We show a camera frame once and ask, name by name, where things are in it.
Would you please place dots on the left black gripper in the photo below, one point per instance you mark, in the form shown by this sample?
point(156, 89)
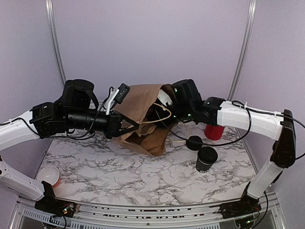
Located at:
point(113, 129)

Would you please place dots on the brown paper bag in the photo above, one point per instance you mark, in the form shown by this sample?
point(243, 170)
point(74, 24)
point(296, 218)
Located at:
point(148, 139)

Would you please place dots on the black plastic cup lid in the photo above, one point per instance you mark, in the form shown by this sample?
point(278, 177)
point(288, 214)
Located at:
point(207, 155)

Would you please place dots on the black paper coffee cup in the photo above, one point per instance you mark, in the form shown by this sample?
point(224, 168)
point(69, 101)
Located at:
point(203, 166)

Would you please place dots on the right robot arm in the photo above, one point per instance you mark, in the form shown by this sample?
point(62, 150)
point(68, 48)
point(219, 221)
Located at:
point(278, 126)

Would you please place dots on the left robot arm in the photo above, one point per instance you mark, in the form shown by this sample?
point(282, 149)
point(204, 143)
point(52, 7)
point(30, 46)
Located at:
point(37, 123)

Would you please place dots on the red cylindrical container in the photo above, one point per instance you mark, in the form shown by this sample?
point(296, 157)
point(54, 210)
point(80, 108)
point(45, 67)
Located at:
point(214, 132)

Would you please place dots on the white and orange bowl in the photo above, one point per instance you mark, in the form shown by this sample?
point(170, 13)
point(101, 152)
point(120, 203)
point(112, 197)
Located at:
point(49, 174)

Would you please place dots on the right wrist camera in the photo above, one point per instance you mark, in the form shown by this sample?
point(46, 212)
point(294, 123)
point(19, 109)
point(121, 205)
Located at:
point(164, 98)

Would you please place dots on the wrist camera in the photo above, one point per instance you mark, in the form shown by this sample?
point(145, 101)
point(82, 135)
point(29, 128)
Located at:
point(164, 98)
point(116, 96)

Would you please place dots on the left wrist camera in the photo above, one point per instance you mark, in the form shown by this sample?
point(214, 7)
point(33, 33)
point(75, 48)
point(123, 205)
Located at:
point(116, 96)

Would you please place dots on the right aluminium frame post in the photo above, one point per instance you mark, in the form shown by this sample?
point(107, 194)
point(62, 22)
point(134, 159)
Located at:
point(244, 48)

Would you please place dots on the aluminium frame post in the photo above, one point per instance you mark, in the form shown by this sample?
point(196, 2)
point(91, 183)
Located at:
point(244, 48)
point(55, 40)

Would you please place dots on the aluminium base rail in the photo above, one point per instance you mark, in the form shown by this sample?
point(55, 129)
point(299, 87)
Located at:
point(81, 215)

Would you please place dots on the left aluminium frame post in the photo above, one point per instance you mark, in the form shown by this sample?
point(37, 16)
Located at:
point(55, 40)

